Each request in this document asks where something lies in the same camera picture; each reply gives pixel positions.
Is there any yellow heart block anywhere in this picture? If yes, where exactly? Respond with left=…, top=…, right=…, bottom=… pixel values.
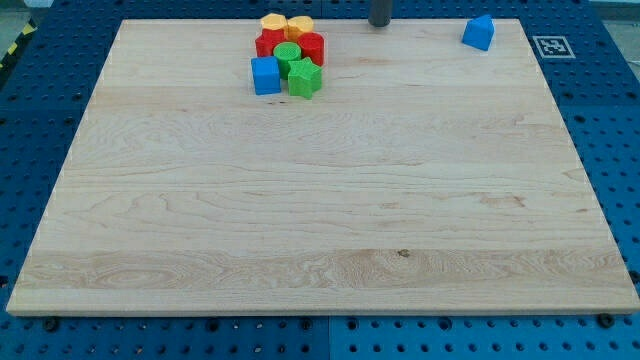
left=286, top=15, right=315, bottom=42

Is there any yellow hexagon block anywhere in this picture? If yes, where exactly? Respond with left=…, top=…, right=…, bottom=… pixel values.
left=260, top=13, right=288, bottom=31

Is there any green star block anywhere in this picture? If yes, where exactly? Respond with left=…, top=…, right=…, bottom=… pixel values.
left=287, top=57, right=322, bottom=99

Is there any light wooden board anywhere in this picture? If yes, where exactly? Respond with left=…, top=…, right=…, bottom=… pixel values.
left=7, top=19, right=639, bottom=317

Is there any blue cube block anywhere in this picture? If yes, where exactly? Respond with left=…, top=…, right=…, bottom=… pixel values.
left=251, top=56, right=281, bottom=95

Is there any green cylinder block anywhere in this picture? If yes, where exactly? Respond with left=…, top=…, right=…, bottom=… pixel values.
left=273, top=41, right=302, bottom=80

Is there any red cylinder block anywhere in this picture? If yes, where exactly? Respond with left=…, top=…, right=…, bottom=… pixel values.
left=297, top=32, right=325, bottom=66

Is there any red star block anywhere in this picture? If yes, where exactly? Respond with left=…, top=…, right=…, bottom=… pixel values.
left=254, top=29, right=286, bottom=57

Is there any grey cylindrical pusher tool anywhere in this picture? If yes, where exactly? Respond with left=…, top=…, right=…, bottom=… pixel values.
left=368, top=0, right=393, bottom=27

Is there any blue pentagon block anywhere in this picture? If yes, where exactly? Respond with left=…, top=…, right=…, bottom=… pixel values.
left=461, top=14, right=495, bottom=51

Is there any white fiducial marker tag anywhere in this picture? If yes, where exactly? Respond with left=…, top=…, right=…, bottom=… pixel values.
left=533, top=35, right=575, bottom=59

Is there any black bolt front left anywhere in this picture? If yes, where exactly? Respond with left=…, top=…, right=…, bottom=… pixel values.
left=42, top=317, right=60, bottom=333

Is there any black bolt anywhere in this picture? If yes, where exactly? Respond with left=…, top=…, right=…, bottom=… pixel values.
left=42, top=317, right=60, bottom=333
left=596, top=313, right=616, bottom=329

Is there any black bolt front right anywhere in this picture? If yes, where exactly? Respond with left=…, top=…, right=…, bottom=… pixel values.
left=596, top=313, right=616, bottom=329

